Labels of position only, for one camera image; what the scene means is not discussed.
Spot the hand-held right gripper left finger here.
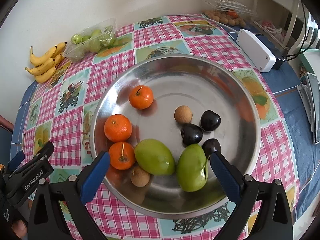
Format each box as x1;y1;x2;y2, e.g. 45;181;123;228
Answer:
27;151;111;240

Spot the dark purple plum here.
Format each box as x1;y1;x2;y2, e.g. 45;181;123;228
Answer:
202;138;222;158
180;123;203;147
200;110;221;132

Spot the pink checkered printed tablecloth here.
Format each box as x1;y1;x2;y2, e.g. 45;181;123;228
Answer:
21;14;300;240

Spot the group of small green jujubes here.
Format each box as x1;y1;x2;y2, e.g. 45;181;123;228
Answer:
71;26;115;53

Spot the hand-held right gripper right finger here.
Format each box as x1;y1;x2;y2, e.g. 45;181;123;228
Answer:
210;151;293;240

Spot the elongated green jujube with stem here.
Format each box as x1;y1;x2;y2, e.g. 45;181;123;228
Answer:
176;144;209;192

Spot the black adapter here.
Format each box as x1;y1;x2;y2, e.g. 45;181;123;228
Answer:
271;55;288;70

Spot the person's left hand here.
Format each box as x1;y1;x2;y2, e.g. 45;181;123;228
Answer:
11;219;27;239

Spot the white plastic device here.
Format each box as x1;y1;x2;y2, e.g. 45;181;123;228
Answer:
236;29;277;73

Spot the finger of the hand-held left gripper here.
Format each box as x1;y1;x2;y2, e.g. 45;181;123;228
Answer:
32;141;55;164
7;151;25;172

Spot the tangerine with short stem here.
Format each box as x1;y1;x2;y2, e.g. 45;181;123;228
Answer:
129;85;154;110

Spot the brown longan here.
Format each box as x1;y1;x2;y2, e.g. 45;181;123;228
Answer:
130;166;150;187
174;105;193;124

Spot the white furniture frame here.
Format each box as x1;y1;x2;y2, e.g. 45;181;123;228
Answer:
252;0;320;55

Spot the stemless tangerine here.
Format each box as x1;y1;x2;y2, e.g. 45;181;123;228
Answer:
104;114;132;142

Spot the tangerine with long stem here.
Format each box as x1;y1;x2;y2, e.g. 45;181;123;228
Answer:
108;142;136;170

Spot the blue cloth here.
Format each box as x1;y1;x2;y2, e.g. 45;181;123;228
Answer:
10;17;320;220

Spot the clear container of nuts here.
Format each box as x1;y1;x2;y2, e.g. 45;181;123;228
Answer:
199;0;258;27

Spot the yellow banana bunch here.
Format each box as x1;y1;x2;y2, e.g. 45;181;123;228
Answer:
24;42;67;84

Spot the round metal plate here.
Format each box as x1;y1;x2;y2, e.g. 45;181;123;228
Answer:
90;54;262;220

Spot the clear plastic fruit container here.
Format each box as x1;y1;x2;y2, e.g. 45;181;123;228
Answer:
62;18;117;62

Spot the round green jujube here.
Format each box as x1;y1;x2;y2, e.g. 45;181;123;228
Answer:
134;139;175;176

